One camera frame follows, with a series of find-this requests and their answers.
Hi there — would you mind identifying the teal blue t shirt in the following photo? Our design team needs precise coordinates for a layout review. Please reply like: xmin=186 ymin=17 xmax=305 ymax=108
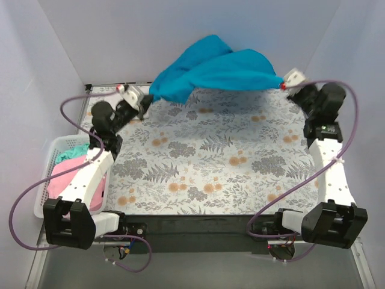
xmin=149 ymin=35 xmax=283 ymax=104

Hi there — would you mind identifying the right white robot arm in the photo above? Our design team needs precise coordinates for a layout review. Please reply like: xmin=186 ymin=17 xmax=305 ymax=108
xmin=275 ymin=82 xmax=368 ymax=249

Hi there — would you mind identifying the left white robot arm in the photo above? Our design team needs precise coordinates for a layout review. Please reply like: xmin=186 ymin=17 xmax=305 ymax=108
xmin=43 ymin=95 xmax=153 ymax=249

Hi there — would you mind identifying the mint green t shirt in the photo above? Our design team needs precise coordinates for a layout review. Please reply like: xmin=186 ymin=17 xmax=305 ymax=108
xmin=55 ymin=143 xmax=89 ymax=164

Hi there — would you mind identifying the white plastic laundry basket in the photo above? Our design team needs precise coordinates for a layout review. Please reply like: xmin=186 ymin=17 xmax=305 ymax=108
xmin=34 ymin=134 xmax=111 ymax=219

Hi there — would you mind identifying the floral patterned table cloth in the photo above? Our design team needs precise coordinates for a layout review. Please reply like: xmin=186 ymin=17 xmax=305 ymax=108
xmin=78 ymin=84 xmax=335 ymax=216

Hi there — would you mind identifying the pink t shirt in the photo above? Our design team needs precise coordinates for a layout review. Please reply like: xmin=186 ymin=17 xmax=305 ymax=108
xmin=47 ymin=155 xmax=106 ymax=212

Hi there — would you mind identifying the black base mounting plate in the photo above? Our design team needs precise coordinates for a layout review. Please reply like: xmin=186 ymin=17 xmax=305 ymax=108
xmin=92 ymin=214 xmax=301 ymax=255

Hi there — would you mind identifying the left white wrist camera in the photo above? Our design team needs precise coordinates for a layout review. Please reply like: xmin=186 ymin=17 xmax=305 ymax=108
xmin=116 ymin=84 xmax=144 ymax=111

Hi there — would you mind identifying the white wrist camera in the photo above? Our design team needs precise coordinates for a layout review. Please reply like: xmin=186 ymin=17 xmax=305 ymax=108
xmin=283 ymin=68 xmax=308 ymax=90
xmin=116 ymin=84 xmax=144 ymax=111

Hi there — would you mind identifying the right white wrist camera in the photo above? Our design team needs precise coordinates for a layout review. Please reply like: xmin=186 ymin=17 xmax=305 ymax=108
xmin=283 ymin=68 xmax=308 ymax=90

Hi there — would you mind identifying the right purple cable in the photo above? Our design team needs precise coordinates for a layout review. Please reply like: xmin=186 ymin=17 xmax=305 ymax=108
xmin=245 ymin=79 xmax=360 ymax=264

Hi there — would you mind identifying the purple cable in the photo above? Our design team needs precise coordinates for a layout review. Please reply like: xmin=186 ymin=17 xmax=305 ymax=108
xmin=8 ymin=89 xmax=153 ymax=273
xmin=245 ymin=79 xmax=360 ymax=264

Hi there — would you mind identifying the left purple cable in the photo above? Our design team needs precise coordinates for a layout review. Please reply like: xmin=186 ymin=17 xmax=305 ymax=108
xmin=8 ymin=89 xmax=153 ymax=273

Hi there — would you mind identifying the aluminium frame rail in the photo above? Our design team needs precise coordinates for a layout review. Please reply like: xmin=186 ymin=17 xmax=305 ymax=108
xmin=38 ymin=219 xmax=100 ymax=245

